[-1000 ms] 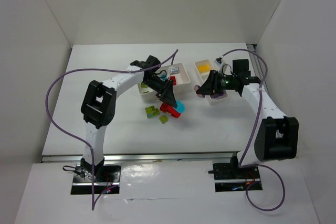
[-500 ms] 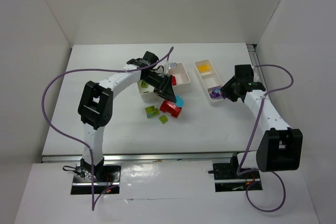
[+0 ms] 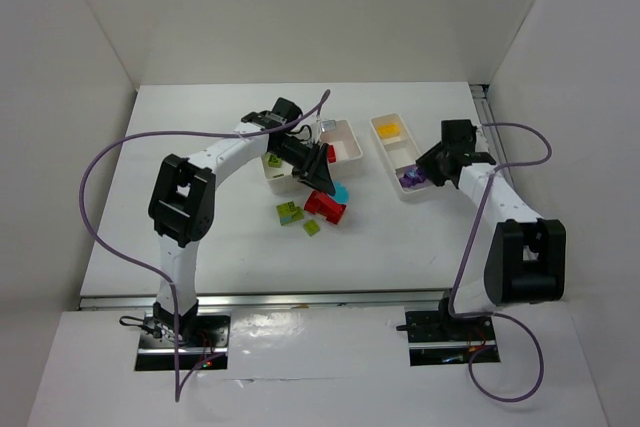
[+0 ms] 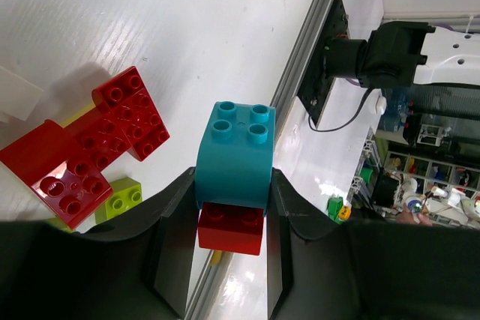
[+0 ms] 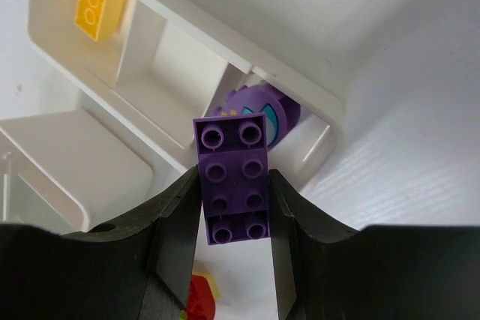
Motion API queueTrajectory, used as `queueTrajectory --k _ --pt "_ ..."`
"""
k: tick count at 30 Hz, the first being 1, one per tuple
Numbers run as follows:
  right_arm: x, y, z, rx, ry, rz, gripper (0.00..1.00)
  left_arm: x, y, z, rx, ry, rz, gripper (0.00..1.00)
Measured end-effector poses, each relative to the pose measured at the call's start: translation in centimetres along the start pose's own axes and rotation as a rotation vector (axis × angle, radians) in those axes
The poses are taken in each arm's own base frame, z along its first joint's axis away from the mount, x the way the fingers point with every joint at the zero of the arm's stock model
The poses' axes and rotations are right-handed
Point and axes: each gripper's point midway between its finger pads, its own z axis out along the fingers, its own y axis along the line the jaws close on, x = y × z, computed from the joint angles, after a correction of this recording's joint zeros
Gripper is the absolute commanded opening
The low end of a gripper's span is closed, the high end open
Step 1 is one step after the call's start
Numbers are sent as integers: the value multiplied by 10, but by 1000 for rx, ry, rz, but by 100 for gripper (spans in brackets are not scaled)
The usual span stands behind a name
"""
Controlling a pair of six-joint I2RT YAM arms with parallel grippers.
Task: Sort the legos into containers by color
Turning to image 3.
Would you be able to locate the small red lego brick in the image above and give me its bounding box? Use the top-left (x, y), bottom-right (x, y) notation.
top-left (327, 145), bottom-right (337, 163)

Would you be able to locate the purple flower lego piece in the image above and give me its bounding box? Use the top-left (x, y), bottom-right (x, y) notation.
top-left (405, 166), bottom-right (426, 185)

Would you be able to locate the red lego cluster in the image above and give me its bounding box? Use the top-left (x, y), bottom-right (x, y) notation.
top-left (304, 190), bottom-right (346, 225)

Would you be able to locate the teal rounded lego brick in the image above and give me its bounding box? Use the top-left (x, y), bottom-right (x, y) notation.
top-left (330, 182), bottom-right (350, 205)

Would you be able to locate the yellow lego brick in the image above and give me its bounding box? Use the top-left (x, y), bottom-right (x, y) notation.
top-left (376, 122), bottom-right (402, 140)

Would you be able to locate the small green square lego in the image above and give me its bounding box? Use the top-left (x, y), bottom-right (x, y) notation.
top-left (303, 219), bottom-right (320, 237)

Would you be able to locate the purple lego brick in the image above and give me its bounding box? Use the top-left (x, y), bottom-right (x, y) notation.
top-left (399, 173), bottom-right (415, 189)

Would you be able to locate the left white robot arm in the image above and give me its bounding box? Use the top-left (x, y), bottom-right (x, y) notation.
top-left (148, 98), bottom-right (335, 342)

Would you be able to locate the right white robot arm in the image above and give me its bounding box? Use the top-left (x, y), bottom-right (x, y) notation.
top-left (416, 119), bottom-right (567, 321)

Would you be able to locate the narrow white divided tray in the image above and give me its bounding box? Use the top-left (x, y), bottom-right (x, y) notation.
top-left (370, 113), bottom-right (430, 202)

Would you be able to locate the wide white divided tray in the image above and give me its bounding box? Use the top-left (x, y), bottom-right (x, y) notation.
top-left (260, 119), bottom-right (363, 195)

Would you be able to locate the green and teal lego stack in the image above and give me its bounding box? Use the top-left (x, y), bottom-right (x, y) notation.
top-left (276, 201), bottom-right (304, 226)

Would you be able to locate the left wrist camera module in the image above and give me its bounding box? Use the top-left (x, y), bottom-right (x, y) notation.
top-left (319, 119), bottom-right (336, 133)

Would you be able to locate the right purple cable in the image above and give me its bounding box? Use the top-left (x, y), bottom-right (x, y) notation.
top-left (447, 121), bottom-right (553, 402)

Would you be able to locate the purple cable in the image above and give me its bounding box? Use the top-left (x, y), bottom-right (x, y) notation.
top-left (447, 121), bottom-right (553, 402)
top-left (79, 89), bottom-right (332, 402)

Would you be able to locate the aluminium rail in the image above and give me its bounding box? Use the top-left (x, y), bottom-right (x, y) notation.
top-left (78, 289), bottom-right (447, 311)

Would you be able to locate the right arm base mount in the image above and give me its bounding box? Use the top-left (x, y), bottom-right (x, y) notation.
top-left (395, 310), bottom-right (500, 366)

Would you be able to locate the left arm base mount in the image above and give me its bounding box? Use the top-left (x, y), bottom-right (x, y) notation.
top-left (119, 314), bottom-right (231, 372)

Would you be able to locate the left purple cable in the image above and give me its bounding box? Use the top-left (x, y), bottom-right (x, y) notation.
top-left (79, 89), bottom-right (332, 402)

